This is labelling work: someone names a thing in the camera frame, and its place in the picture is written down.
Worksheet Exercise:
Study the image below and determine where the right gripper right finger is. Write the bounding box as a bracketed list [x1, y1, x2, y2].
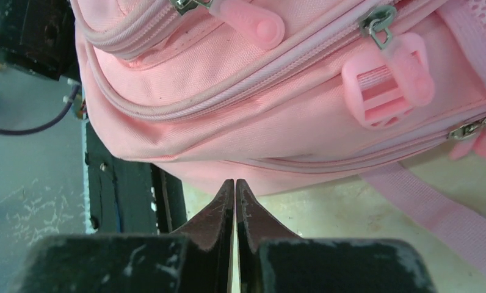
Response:
[235, 179, 437, 292]

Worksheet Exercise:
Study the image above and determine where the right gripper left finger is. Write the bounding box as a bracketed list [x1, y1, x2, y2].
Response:
[10, 179, 234, 292]

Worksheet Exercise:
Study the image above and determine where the pink student backpack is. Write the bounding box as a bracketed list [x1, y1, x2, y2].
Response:
[71, 1, 486, 276]

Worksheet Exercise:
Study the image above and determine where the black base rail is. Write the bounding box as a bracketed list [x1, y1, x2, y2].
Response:
[84, 123, 187, 234]

